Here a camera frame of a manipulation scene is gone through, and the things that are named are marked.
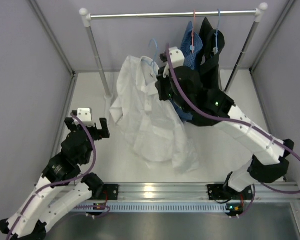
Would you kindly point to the white clothes rack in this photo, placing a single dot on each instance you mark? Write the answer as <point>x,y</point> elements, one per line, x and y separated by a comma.
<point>107,39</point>

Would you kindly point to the pink hanger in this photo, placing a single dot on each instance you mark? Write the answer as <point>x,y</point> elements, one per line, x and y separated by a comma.
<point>193,32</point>

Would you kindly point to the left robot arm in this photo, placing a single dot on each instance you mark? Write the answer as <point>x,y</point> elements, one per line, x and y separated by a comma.
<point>62,186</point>

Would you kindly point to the light blue hanger with black shirt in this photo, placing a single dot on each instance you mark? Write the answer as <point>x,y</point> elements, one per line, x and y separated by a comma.
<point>216,48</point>

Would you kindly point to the perforated cable duct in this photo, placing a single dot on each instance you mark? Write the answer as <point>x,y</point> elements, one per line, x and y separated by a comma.
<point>156,207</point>

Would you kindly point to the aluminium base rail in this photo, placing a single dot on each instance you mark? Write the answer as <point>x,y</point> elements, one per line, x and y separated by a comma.
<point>181,192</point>

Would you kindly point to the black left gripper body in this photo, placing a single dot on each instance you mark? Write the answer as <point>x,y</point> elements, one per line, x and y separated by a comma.
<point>83,128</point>

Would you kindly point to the right aluminium frame post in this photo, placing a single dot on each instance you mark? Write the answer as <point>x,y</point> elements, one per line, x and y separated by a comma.
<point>289,5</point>

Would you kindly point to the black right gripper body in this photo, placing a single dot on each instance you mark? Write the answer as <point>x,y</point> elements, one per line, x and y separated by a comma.
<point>166,90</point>

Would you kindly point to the white shirt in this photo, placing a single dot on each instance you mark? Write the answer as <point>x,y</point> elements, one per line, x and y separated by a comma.
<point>151,127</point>

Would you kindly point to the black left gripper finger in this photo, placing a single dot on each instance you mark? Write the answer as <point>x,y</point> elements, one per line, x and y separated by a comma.
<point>70,124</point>
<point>104,132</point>

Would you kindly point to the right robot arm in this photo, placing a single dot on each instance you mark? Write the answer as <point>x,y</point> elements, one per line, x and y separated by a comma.
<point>269,154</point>

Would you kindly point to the blue checked shirt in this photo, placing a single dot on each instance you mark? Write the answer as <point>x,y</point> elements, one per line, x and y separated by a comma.
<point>190,62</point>

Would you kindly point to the aluminium frame post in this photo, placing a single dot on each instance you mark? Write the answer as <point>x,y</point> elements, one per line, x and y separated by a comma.
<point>289,5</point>
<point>35,7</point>

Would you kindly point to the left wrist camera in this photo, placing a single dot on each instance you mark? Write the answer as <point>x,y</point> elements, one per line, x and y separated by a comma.
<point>84,114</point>

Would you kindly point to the black shirt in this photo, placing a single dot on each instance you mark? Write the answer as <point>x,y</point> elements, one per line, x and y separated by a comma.
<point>210,75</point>

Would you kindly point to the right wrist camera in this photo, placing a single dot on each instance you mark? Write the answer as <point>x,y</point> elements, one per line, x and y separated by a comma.
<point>177,58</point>

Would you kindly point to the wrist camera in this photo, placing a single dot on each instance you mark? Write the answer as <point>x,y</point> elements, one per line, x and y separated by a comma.
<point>84,114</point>
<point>177,58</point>

